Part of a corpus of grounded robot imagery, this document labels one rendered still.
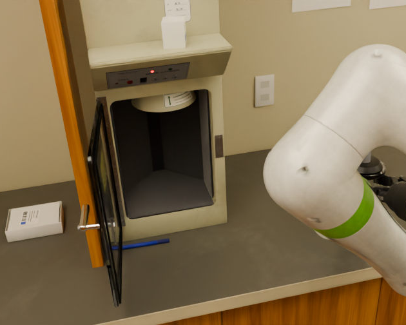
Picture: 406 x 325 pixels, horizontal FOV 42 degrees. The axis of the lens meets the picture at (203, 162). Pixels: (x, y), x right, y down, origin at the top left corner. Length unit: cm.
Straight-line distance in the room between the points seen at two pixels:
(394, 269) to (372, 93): 38
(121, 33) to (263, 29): 67
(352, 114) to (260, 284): 72
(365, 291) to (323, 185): 83
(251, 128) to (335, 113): 120
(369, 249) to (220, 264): 59
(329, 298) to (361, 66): 86
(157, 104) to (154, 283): 46
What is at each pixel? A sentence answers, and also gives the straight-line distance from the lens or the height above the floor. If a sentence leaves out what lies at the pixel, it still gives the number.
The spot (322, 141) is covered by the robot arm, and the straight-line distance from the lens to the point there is 76.
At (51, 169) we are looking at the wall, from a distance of 191.
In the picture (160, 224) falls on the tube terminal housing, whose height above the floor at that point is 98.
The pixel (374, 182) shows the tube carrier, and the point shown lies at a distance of 142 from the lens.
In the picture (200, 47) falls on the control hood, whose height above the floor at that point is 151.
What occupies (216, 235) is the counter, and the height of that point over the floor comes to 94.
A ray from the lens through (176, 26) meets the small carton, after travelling 122.
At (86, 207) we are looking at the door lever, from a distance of 124.
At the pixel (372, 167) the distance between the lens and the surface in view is 141.
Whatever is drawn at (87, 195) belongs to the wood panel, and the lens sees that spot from 136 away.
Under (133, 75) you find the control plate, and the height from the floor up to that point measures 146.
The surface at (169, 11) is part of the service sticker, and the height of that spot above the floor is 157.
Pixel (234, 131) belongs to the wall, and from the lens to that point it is 194.
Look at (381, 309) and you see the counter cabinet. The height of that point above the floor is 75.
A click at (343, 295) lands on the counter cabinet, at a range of 154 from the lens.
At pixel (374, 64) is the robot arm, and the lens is 78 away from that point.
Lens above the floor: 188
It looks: 29 degrees down
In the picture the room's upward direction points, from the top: 4 degrees counter-clockwise
